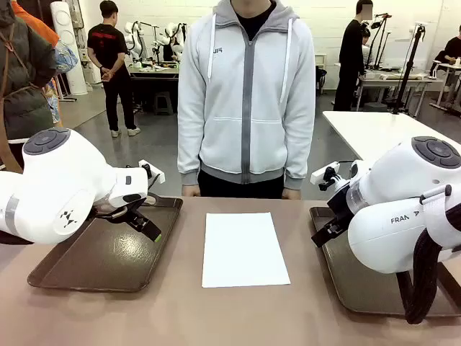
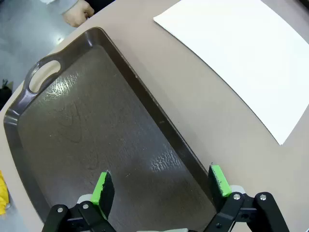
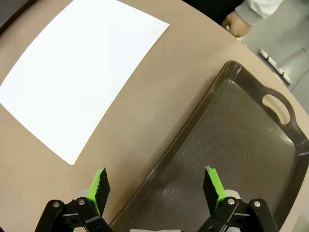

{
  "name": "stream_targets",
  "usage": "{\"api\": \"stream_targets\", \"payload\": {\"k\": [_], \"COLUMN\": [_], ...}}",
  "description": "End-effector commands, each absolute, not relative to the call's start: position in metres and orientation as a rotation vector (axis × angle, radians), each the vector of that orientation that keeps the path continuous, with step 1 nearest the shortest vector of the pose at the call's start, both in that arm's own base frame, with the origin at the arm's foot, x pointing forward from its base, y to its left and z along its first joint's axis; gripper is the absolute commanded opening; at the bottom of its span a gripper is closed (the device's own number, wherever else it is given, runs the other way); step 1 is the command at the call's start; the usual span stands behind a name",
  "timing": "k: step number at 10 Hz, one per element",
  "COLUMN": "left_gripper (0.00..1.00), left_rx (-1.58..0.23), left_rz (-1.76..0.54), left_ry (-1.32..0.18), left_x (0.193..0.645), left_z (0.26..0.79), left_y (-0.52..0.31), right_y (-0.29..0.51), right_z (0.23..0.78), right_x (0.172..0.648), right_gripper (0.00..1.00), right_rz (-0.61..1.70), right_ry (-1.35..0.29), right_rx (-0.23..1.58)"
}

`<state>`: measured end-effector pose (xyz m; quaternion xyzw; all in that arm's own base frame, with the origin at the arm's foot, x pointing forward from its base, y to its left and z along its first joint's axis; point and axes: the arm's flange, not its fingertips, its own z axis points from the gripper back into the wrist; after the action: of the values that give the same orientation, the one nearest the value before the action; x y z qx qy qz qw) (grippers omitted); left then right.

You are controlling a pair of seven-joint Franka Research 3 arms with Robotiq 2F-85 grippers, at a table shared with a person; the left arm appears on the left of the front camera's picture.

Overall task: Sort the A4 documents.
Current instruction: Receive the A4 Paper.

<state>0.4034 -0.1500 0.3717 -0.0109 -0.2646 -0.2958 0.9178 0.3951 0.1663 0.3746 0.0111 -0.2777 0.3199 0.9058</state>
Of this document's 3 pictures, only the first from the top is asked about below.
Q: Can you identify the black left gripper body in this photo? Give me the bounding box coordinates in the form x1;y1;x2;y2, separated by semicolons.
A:
91;193;149;220

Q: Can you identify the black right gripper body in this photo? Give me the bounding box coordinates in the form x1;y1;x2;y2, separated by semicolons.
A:
326;181;356;223

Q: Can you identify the person's right forearm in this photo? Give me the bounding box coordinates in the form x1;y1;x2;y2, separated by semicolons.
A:
176;118;202;188

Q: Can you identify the person's left forearm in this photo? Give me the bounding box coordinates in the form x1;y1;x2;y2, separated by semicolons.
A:
282;118;315;190

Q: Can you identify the brown plastic tray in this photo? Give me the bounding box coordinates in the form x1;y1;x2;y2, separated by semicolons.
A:
309;205;461;318
27;192;184;293

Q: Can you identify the white table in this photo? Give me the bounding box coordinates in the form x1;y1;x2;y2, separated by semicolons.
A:
322;110;461;170

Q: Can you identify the white A4 paper stack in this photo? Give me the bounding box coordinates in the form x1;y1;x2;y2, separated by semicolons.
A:
201;212;291;288

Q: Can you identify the grey plastic stool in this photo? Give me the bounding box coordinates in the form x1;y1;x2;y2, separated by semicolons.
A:
153;91;174;116

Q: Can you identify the dark background table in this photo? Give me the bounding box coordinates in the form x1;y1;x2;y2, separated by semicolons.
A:
127;63;181;112

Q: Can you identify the person in white hoodie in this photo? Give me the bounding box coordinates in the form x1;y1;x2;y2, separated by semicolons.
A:
176;0;317;199

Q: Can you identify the white tower air conditioner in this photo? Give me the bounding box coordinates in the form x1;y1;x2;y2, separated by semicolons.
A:
49;0;89;97

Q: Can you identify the white background desk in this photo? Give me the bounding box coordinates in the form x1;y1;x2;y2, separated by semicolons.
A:
354;70;444;111

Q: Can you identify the black tripod stand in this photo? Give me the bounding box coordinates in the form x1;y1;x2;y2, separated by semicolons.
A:
390;22;429;116

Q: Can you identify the man in black sweater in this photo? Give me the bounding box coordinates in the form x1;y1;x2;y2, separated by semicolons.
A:
333;0;375;112

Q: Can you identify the man in black t-shirt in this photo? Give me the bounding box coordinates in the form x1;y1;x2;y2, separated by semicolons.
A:
87;0;142;138

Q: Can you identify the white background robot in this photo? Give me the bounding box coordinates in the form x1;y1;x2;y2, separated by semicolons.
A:
124;20;148;69
156;22;188;62

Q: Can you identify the person in olive jacket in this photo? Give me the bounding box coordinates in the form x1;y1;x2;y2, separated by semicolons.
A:
0;0;58;174

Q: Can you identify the white desk with legs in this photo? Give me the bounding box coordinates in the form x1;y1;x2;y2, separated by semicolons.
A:
430;61;461;112

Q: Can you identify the seated person in black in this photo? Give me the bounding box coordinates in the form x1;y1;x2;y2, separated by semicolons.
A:
434;35;461;68

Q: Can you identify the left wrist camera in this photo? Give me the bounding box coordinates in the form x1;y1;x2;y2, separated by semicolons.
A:
138;159;166;188

